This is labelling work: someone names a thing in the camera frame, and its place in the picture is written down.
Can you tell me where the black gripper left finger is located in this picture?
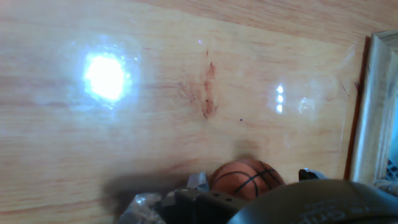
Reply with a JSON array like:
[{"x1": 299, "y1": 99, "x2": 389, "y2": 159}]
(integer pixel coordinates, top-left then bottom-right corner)
[{"x1": 160, "y1": 171, "x2": 249, "y2": 224}]

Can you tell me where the glossy wooden board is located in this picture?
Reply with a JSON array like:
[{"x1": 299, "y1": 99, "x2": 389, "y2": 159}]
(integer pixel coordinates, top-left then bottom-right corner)
[{"x1": 0, "y1": 0, "x2": 398, "y2": 224}]

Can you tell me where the small orange basketball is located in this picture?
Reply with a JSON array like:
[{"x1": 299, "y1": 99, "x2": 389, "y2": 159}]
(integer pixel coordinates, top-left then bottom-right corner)
[{"x1": 211, "y1": 159, "x2": 285, "y2": 202}]

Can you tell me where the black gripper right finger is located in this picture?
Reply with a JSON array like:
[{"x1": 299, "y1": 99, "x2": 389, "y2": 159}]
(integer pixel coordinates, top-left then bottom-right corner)
[{"x1": 298, "y1": 167, "x2": 327, "y2": 182}]

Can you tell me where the clear plastic wrap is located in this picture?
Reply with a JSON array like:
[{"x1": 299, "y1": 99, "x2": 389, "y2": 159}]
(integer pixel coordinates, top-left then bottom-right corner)
[{"x1": 118, "y1": 192, "x2": 165, "y2": 224}]

